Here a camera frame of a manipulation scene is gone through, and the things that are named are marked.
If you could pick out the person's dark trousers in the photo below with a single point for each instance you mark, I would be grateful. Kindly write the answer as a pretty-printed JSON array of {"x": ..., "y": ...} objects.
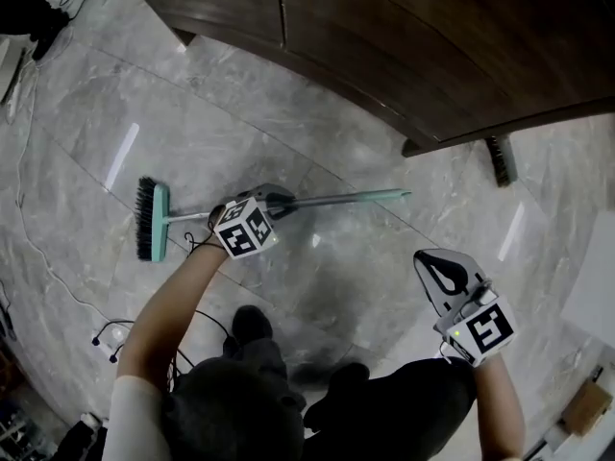
[{"x": 240, "y": 401}]

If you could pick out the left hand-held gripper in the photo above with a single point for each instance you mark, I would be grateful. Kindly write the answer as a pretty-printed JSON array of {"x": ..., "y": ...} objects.
[{"x": 245, "y": 231}]

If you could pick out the brown cardboard box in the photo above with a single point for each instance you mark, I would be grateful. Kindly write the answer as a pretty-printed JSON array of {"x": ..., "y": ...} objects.
[{"x": 586, "y": 408}]

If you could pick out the person's left forearm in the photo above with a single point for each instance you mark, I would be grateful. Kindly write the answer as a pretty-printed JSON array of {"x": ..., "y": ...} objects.
[{"x": 168, "y": 305}]

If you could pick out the person's white shirt sleeve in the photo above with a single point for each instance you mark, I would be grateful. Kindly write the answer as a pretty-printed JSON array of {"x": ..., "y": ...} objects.
[{"x": 132, "y": 420}]

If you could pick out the person's right forearm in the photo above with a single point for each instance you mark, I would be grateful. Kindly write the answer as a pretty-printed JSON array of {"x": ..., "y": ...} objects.
[{"x": 499, "y": 401}]

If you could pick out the teal broom with black bristles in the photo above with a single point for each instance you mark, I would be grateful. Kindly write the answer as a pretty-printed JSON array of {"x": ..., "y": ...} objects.
[{"x": 158, "y": 219}]

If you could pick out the person's black shoe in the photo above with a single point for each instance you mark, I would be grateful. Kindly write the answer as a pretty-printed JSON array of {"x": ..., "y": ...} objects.
[{"x": 252, "y": 324}]

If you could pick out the dark scrubbing brush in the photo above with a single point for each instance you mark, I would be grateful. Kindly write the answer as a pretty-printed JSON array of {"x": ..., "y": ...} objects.
[{"x": 502, "y": 161}]

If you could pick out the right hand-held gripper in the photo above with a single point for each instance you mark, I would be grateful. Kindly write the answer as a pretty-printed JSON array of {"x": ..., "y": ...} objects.
[{"x": 485, "y": 329}]

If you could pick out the dark wooden cabinet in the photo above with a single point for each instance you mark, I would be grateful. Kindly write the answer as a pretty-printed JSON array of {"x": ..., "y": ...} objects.
[{"x": 408, "y": 41}]

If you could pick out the white power strip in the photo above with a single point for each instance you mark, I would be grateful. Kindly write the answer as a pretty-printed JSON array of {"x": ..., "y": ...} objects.
[{"x": 108, "y": 339}]

